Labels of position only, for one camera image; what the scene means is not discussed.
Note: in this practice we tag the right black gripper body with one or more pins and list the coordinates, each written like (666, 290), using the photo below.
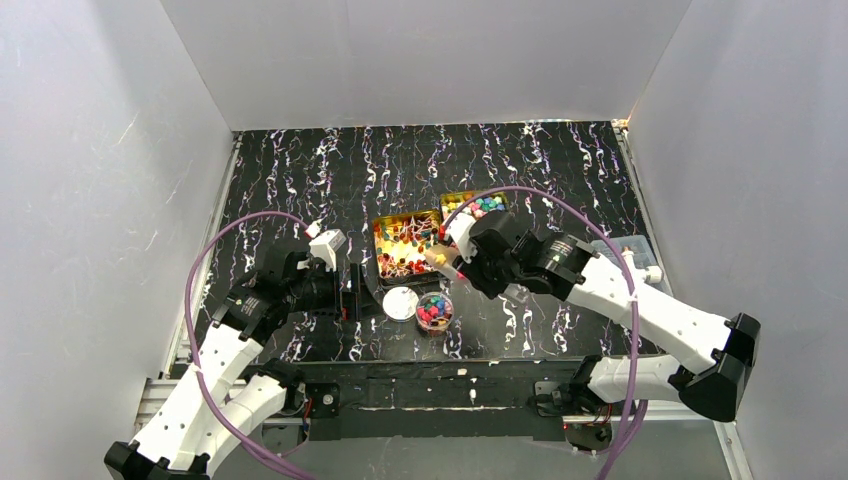
(482, 263)

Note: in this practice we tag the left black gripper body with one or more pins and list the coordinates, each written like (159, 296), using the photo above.
(346, 296)

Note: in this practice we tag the round white jar lid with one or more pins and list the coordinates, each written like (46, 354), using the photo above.
(400, 303)

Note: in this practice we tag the tin of star candies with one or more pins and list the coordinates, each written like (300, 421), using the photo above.
(479, 204)

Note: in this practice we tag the tin of lollipops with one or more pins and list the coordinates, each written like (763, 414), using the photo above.
(400, 243)

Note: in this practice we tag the clear round jar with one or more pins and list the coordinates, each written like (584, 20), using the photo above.
(434, 313)

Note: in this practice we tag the clear plastic scoop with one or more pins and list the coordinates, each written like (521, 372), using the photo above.
(441, 258)

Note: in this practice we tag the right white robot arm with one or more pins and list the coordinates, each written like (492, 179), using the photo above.
(707, 359)

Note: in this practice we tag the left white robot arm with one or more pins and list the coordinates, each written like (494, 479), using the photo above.
(221, 399)

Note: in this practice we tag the clear plastic organizer box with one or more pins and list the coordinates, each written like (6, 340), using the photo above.
(639, 256)

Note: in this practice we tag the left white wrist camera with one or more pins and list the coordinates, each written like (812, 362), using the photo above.
(325, 245)

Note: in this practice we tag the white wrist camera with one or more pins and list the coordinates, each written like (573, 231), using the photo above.
(460, 244)
(325, 245)

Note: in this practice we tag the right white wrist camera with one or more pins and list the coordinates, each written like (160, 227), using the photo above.
(460, 244)

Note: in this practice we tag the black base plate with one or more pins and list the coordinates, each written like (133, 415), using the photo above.
(477, 398)

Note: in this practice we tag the aluminium frame rail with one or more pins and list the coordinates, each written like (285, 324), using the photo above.
(156, 392)

